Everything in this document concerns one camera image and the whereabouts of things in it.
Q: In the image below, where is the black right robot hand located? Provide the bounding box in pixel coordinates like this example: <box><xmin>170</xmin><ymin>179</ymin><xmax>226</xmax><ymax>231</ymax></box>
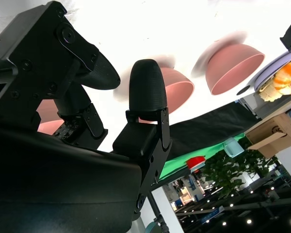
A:
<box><xmin>0</xmin><ymin>0</ymin><xmax>173</xmax><ymax>233</ymax></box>

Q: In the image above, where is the pink plastic bowl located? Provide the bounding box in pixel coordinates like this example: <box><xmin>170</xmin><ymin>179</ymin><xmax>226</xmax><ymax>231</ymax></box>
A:
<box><xmin>205</xmin><ymin>43</ymin><xmax>266</xmax><ymax>96</ymax></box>
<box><xmin>138</xmin><ymin>67</ymin><xmax>195</xmax><ymax>123</ymax></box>
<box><xmin>35</xmin><ymin>100</ymin><xmax>65</xmax><ymax>134</ymax></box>

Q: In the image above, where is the orange decorative pumpkin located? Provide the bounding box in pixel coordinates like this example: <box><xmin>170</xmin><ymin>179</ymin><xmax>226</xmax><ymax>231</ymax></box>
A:
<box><xmin>272</xmin><ymin>61</ymin><xmax>291</xmax><ymax>96</ymax></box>

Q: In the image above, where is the purple round tray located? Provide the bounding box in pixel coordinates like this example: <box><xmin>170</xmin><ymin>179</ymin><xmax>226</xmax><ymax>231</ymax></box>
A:
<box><xmin>253</xmin><ymin>51</ymin><xmax>291</xmax><ymax>92</ymax></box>

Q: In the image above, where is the beige lumpy gourd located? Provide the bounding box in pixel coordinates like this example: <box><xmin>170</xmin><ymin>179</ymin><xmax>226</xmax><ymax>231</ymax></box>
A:
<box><xmin>258</xmin><ymin>81</ymin><xmax>286</xmax><ymax>103</ymax></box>

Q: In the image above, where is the grey side table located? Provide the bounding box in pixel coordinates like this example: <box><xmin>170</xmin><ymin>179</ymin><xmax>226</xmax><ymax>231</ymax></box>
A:
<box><xmin>239</xmin><ymin>90</ymin><xmax>291</xmax><ymax>120</ymax></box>

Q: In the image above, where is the black round table grommet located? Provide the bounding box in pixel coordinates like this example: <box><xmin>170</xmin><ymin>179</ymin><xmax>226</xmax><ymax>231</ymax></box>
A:
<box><xmin>236</xmin><ymin>84</ymin><xmax>250</xmax><ymax>96</ymax></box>

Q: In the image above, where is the brown cardboard box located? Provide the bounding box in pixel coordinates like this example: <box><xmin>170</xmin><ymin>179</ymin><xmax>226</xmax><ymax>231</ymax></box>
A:
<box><xmin>244</xmin><ymin>112</ymin><xmax>291</xmax><ymax>159</ymax></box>

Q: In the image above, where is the black tripod pole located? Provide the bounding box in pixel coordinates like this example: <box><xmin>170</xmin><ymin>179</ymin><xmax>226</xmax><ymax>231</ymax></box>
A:
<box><xmin>146</xmin><ymin>190</ymin><xmax>172</xmax><ymax>233</ymax></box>

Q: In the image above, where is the teal round object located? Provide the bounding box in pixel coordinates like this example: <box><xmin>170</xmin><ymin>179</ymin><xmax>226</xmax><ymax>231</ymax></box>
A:
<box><xmin>144</xmin><ymin>219</ymin><xmax>162</xmax><ymax>233</ymax></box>

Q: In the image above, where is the green cloth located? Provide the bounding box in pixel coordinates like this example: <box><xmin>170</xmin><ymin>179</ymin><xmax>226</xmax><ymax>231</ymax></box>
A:
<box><xmin>158</xmin><ymin>134</ymin><xmax>246</xmax><ymax>183</ymax></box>

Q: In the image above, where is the light blue plastic cup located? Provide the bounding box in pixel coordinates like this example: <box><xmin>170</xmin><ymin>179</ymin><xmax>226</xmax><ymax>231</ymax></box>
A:
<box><xmin>223</xmin><ymin>136</ymin><xmax>245</xmax><ymax>159</ymax></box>

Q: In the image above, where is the black table backdrop cloth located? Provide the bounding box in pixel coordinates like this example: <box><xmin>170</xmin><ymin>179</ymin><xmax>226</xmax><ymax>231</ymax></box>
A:
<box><xmin>159</xmin><ymin>100</ymin><xmax>260</xmax><ymax>185</ymax></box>

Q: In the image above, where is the red round container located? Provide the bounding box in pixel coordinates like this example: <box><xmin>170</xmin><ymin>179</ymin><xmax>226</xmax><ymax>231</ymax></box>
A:
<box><xmin>185</xmin><ymin>156</ymin><xmax>207</xmax><ymax>175</ymax></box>

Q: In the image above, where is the green leafy plant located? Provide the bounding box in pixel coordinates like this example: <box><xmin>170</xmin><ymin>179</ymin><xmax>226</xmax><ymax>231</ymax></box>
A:
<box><xmin>202</xmin><ymin>139</ymin><xmax>280</xmax><ymax>199</ymax></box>

